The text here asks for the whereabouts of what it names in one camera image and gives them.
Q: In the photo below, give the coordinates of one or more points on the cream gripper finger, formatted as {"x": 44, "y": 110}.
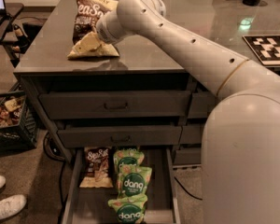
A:
{"x": 88, "y": 43}

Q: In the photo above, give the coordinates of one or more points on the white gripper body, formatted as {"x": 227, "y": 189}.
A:
{"x": 104, "y": 28}

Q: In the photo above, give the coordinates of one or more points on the bottom right drawer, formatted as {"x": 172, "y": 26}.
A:
{"x": 188, "y": 156}

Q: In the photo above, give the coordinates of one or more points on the middle left drawer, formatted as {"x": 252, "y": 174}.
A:
{"x": 120, "y": 136}

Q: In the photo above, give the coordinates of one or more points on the middle green dang chip bag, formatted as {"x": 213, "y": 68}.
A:
{"x": 133, "y": 180}

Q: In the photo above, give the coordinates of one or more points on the top left drawer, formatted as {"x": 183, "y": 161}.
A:
{"x": 114, "y": 104}

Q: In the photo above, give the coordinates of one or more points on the brown sea salt chip bag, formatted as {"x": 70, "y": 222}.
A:
{"x": 88, "y": 14}
{"x": 96, "y": 172}

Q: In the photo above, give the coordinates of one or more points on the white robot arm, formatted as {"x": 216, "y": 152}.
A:
{"x": 241, "y": 138}

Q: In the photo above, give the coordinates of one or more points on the black crate of snacks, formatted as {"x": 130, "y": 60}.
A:
{"x": 18, "y": 128}

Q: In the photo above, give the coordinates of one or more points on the front green dang chip bag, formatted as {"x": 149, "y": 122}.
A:
{"x": 129, "y": 210}

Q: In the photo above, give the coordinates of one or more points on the green dang chip bag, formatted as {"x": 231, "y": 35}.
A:
{"x": 129, "y": 210}
{"x": 133, "y": 180}
{"x": 127, "y": 156}

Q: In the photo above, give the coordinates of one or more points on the dark cabinet frame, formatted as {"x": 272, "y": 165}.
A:
{"x": 36, "y": 83}

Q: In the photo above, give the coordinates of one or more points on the top right drawer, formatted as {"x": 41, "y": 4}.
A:
{"x": 201, "y": 105}

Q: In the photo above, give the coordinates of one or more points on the rear green dang chip bag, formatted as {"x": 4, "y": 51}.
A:
{"x": 127, "y": 156}

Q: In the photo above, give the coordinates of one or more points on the black white marker board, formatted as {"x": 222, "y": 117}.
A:
{"x": 265, "y": 47}

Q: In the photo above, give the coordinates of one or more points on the open bottom left drawer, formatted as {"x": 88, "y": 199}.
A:
{"x": 89, "y": 206}

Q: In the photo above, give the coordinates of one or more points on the middle right drawer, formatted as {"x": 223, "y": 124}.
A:
{"x": 192, "y": 134}

